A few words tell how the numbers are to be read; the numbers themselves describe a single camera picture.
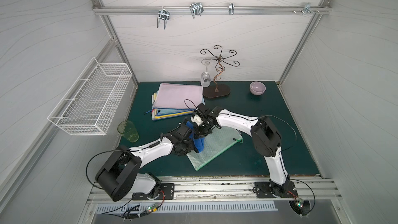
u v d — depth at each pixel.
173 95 1.12
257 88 1.15
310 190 0.68
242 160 0.86
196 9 0.77
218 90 1.15
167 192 0.73
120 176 0.42
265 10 1.55
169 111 1.05
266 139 0.52
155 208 0.69
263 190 0.75
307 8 0.77
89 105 0.69
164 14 0.78
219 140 0.92
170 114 1.02
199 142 0.83
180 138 0.69
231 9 0.78
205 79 0.97
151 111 1.04
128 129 0.88
